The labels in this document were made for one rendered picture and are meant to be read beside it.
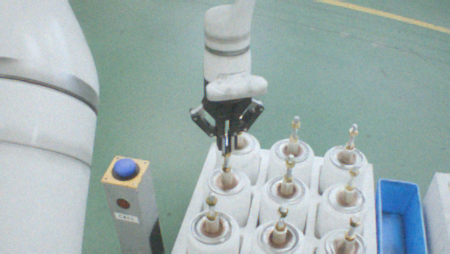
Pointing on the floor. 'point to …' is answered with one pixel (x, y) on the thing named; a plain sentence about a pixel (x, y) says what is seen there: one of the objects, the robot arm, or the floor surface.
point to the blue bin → (399, 218)
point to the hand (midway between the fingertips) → (227, 141)
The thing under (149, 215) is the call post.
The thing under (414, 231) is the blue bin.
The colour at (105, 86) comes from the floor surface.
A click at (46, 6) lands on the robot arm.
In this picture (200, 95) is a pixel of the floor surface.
